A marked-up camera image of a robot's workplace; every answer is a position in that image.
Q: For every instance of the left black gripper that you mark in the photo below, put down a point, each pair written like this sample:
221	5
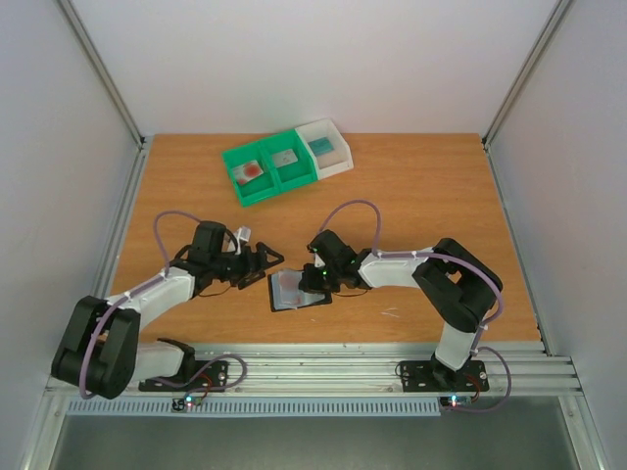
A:
251	271

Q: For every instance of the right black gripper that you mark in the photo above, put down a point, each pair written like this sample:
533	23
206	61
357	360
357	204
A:
313	279

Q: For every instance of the black leather card holder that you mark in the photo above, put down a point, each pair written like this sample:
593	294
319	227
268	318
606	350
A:
299	298

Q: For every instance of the red dot credit card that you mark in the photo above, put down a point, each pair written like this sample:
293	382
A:
247	172

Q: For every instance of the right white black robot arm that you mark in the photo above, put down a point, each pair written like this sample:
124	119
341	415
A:
463	290

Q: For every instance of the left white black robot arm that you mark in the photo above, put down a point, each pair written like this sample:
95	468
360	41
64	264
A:
100	353

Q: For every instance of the grey card in bin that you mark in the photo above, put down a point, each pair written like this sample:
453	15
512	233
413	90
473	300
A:
284	158

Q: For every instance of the teal card in bin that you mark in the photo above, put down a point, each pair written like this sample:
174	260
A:
321	146

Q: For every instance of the green bin left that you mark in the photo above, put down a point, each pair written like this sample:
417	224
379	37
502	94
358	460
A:
262	188

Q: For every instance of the green bin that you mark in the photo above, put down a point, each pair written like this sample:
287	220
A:
295	175
262	188

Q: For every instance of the green bin middle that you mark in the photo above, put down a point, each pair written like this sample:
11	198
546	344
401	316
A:
295	175

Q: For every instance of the white bin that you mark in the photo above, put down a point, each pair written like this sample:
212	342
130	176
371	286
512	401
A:
336	162

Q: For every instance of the left small circuit board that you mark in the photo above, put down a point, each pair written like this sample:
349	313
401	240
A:
188	402

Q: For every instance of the small circuit board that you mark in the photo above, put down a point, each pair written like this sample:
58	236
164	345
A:
188	402
457	401

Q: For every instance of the right small circuit board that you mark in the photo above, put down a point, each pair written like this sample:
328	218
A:
457	401

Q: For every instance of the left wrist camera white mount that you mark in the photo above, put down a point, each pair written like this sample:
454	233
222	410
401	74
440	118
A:
242	236

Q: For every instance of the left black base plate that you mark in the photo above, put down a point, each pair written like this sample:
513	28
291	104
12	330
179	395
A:
202	375

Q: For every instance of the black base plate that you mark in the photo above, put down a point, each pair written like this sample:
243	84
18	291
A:
202	375
430	376

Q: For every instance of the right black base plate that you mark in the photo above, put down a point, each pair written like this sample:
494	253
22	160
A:
430	376

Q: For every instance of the grey slotted cable duct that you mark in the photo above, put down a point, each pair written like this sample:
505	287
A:
224	407

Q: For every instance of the aluminium frame rail front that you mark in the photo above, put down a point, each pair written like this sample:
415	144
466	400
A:
368	369

